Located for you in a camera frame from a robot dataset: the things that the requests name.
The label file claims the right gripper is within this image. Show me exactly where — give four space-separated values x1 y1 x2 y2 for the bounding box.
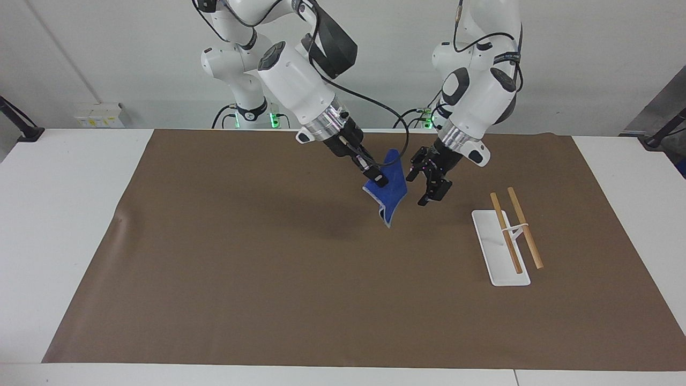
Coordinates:
323 119 390 189

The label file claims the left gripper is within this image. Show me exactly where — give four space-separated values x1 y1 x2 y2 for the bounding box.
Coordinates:
406 138 463 207

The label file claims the blue towel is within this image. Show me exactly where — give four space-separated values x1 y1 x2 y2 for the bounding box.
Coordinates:
362 149 409 229

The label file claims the white rack with wooden rods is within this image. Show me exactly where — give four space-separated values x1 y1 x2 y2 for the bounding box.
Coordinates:
472 187 544 287

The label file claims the black stand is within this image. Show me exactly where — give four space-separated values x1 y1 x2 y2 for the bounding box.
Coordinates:
643 107 686 150
0 95 46 143

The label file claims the black cable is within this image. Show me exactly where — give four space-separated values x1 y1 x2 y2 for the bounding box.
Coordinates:
211 104 237 130
399 90 446 130
453 0 525 94
320 75 411 165

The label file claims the white wall socket box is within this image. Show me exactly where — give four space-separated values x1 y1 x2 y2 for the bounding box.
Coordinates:
73 102 125 129

